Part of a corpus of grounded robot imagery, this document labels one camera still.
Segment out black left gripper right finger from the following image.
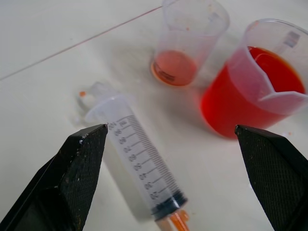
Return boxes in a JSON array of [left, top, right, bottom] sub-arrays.
[[234, 124, 308, 231]]

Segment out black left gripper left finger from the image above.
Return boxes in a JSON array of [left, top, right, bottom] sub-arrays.
[[0, 124, 108, 231]]

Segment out large clear plastic syringe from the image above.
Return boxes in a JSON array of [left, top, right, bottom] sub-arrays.
[[73, 81, 193, 231]]

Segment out beaker of red liquid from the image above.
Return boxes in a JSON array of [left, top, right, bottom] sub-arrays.
[[199, 18, 308, 140]]

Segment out plastic beaker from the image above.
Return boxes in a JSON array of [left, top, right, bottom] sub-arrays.
[[151, 0, 231, 88]]

